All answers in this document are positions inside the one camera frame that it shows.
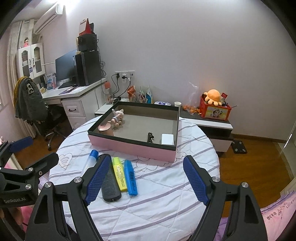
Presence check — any clear bottle blue cap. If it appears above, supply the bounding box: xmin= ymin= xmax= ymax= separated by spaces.
xmin=81 ymin=150 xmax=99 ymax=176

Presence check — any yellow highlighter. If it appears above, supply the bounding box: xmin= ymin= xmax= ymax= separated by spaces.
xmin=112 ymin=157 xmax=127 ymax=192

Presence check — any blue highlighter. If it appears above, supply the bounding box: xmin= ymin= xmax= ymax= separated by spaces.
xmin=124 ymin=160 xmax=138 ymax=196

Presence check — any rose gold round tin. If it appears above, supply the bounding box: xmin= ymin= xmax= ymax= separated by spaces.
xmin=98 ymin=123 xmax=114 ymax=136

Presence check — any black hair clip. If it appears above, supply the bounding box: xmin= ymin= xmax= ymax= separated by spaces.
xmin=147 ymin=132 xmax=154 ymax=143

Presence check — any pink floral bedding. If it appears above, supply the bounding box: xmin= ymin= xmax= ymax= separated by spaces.
xmin=215 ymin=189 xmax=296 ymax=241

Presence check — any chair with dark jacket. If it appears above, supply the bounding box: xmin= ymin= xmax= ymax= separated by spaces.
xmin=14 ymin=76 xmax=66 ymax=151

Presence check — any black floor scale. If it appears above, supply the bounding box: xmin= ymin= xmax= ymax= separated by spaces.
xmin=231 ymin=140 xmax=247 ymax=154

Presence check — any white striped quilt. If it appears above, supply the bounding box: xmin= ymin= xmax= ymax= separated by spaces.
xmin=38 ymin=115 xmax=220 ymax=241

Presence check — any white desk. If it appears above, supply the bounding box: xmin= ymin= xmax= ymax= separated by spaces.
xmin=42 ymin=78 xmax=107 ymax=130

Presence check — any white glass door cabinet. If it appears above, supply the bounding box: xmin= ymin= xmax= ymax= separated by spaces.
xmin=16 ymin=43 xmax=45 ymax=79

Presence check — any low white black cabinet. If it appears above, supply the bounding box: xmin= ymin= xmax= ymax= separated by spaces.
xmin=180 ymin=108 xmax=233 ymax=153

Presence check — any pink plush doll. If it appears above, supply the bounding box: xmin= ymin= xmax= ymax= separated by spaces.
xmin=109 ymin=109 xmax=124 ymax=128

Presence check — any black computer monitor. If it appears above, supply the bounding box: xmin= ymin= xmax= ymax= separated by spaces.
xmin=55 ymin=50 xmax=77 ymax=88

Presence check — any red printed storage crate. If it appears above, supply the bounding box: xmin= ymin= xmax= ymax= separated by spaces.
xmin=199 ymin=94 xmax=232 ymax=121

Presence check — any bottle with orange cap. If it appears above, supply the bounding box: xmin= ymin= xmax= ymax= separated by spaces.
xmin=104 ymin=81 xmax=113 ymax=104

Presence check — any white rectangular box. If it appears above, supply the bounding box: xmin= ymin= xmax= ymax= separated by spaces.
xmin=161 ymin=133 xmax=175 ymax=146

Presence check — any black computer tower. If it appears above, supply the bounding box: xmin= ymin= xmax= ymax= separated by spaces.
xmin=74 ymin=51 xmax=102 ymax=86

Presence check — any pink black storage box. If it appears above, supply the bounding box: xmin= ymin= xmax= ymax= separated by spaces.
xmin=88 ymin=101 xmax=179 ymax=163

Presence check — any red snack bag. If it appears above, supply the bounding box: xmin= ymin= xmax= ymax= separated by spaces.
xmin=127 ymin=85 xmax=137 ymax=102

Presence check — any clear plastic bag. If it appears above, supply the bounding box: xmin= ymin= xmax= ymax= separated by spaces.
xmin=183 ymin=82 xmax=200 ymax=114

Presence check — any orange octopus plush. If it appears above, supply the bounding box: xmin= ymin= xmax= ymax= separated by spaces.
xmin=204 ymin=89 xmax=222 ymax=106

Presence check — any black speaker box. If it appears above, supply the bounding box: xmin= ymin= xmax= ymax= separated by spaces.
xmin=77 ymin=34 xmax=97 ymax=52

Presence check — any white paper cup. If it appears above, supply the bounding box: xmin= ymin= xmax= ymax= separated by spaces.
xmin=174 ymin=101 xmax=182 ymax=108

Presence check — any white air conditioner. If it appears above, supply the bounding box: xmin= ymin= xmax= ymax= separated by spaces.
xmin=33 ymin=3 xmax=65 ymax=35

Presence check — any white wall power outlet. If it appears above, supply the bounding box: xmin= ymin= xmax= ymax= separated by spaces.
xmin=115 ymin=70 xmax=135 ymax=78

